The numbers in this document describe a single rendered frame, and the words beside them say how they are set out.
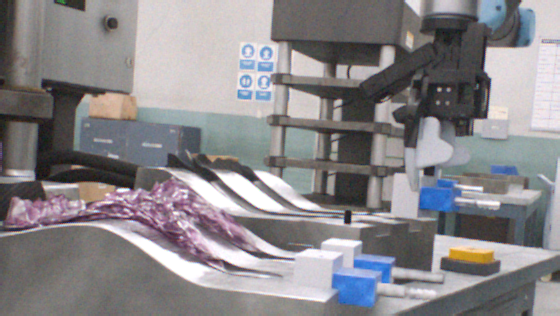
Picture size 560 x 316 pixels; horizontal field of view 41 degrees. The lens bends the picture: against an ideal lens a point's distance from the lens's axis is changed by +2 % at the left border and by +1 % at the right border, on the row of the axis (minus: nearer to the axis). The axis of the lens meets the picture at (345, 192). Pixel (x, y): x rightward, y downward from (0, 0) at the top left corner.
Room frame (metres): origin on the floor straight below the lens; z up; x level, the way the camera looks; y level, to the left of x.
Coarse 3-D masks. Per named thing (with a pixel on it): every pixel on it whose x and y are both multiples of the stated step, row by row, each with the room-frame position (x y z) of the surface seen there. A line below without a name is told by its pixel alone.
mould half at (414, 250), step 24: (144, 168) 1.08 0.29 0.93; (168, 168) 1.08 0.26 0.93; (216, 192) 1.07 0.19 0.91; (240, 192) 1.12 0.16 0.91; (288, 192) 1.24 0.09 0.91; (240, 216) 1.00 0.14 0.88; (264, 216) 1.00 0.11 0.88; (288, 216) 1.01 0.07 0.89; (360, 216) 1.07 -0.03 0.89; (384, 216) 1.10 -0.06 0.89; (264, 240) 0.98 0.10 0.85; (288, 240) 0.96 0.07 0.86; (312, 240) 0.94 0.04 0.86; (360, 240) 0.91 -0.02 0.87; (384, 240) 0.98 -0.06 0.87; (408, 240) 1.05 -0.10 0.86; (432, 240) 1.13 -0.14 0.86; (408, 264) 1.06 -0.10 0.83
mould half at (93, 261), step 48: (48, 192) 0.87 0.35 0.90; (0, 240) 0.67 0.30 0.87; (48, 240) 0.66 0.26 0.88; (96, 240) 0.65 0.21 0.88; (144, 240) 0.67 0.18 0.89; (0, 288) 0.67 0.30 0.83; (48, 288) 0.66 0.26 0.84; (96, 288) 0.65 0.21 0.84; (144, 288) 0.64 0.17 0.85; (192, 288) 0.64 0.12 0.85; (240, 288) 0.63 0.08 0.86; (288, 288) 0.65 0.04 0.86
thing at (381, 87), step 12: (420, 48) 0.93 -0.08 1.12; (432, 48) 0.93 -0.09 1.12; (408, 60) 0.94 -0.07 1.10; (420, 60) 0.93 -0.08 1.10; (432, 60) 0.92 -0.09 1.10; (384, 72) 0.95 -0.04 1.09; (396, 72) 0.95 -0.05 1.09; (408, 72) 0.94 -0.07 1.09; (360, 84) 0.97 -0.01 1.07; (372, 84) 0.96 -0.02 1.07; (384, 84) 0.95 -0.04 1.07; (396, 84) 0.95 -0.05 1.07; (408, 84) 0.97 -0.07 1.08; (372, 96) 0.96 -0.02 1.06; (384, 96) 0.97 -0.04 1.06
